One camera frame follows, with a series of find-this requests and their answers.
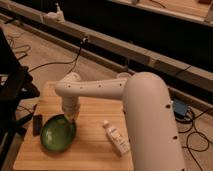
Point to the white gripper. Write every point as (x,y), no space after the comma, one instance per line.
(70,107)

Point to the green ceramic bowl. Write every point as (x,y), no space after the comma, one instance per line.
(58,134)

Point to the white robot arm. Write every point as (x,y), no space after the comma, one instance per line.
(148,111)

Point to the black rectangular block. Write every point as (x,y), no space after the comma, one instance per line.
(37,124)

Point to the clear plastic bottle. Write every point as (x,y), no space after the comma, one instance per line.
(118,141)

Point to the clear plastic cup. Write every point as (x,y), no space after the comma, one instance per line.
(123,75)

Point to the white object on ledge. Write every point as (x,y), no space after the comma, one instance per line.
(58,15)

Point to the black chair frame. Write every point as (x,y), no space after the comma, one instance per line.
(15,85)

